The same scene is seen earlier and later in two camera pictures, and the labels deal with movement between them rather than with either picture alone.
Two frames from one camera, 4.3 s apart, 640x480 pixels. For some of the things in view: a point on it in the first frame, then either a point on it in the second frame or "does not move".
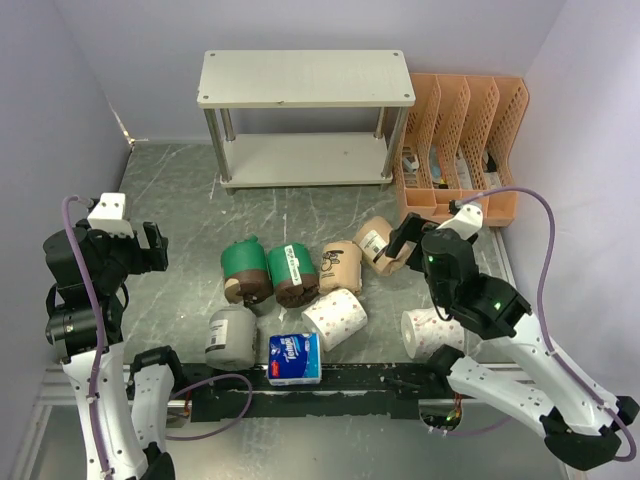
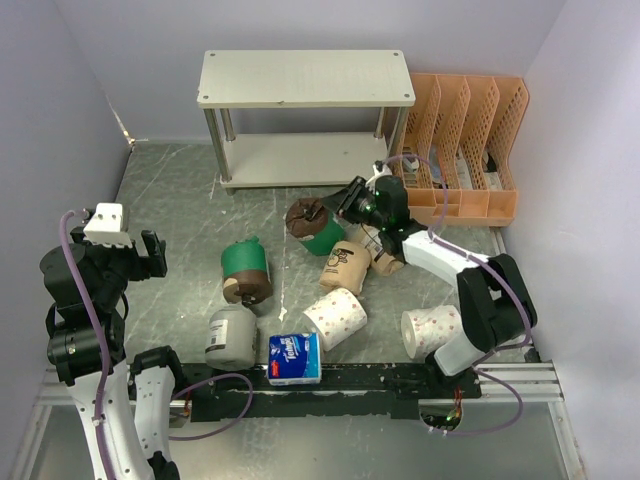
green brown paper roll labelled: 293,274 → 319,230
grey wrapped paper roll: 232,339 does not move
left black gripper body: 125,249 does not move
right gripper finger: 397,239 → 335,201
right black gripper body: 416,260 → 359,205
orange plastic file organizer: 456,145 does not move
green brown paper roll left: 246,273 does not move
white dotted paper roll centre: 336,316 does not move
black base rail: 243,392 does not move
